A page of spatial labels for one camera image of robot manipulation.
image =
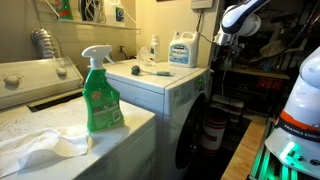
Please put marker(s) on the dark round washer door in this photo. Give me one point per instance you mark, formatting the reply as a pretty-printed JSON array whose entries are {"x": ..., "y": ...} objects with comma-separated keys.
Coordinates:
[{"x": 190, "y": 133}]

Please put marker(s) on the white cloth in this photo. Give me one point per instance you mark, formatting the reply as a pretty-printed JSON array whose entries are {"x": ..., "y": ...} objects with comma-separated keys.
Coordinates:
[{"x": 40, "y": 150}]

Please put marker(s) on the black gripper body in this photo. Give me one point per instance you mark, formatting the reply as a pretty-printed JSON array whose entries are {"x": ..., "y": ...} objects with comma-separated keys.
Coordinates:
[{"x": 226, "y": 53}]

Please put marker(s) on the red white bucket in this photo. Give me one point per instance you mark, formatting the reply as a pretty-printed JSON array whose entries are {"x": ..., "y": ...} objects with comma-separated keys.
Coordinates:
[{"x": 213, "y": 133}]

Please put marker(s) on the white labelled container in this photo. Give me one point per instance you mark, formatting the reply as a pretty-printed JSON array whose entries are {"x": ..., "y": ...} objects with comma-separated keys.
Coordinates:
[{"x": 116, "y": 13}]

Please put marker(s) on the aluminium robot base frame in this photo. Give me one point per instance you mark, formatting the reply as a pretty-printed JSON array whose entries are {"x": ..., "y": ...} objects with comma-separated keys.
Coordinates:
[{"x": 266, "y": 163}]

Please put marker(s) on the clear plastic bag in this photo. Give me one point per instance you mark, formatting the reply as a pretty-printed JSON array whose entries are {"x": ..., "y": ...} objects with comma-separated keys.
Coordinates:
[{"x": 144, "y": 56}]

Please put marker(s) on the green box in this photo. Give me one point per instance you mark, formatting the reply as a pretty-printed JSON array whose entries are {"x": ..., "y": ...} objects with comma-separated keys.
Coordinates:
[{"x": 64, "y": 9}]

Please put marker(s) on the white wall box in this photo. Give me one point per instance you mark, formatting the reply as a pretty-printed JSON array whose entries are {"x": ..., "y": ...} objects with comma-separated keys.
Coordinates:
[{"x": 201, "y": 3}]

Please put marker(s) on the clear plastic storage bin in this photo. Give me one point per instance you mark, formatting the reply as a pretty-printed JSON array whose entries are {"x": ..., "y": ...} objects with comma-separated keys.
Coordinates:
[{"x": 230, "y": 105}]

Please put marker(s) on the small white bottle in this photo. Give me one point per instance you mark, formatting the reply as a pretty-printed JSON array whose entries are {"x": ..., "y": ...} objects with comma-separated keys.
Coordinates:
[{"x": 154, "y": 48}]

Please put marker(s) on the round white machine knob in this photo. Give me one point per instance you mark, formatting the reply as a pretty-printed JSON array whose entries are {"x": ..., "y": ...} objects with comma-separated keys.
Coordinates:
[
  {"x": 61, "y": 71},
  {"x": 12, "y": 79}
]

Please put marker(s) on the silver foil dryer duct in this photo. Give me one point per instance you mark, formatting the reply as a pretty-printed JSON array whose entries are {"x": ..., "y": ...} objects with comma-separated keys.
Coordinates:
[{"x": 45, "y": 43}]

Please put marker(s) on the white top-load laundry machine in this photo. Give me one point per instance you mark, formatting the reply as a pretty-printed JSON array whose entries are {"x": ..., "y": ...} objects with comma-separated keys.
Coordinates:
[{"x": 66, "y": 120}]

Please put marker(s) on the white detergent jug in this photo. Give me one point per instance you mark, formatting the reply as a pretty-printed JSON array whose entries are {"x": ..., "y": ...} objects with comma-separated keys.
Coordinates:
[{"x": 182, "y": 50}]

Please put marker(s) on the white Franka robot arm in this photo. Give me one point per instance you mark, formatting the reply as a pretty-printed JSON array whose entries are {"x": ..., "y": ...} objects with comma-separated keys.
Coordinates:
[{"x": 240, "y": 16}]

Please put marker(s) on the grey washer control knob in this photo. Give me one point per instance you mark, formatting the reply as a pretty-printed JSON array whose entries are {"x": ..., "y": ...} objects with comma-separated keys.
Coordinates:
[{"x": 201, "y": 87}]

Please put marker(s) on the white front-load washing machine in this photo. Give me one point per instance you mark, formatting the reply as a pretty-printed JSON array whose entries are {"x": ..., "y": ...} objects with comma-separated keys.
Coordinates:
[{"x": 166, "y": 110}]

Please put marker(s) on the green spray bottle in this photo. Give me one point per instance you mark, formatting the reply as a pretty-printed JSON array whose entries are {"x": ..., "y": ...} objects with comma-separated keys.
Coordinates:
[{"x": 101, "y": 100}]

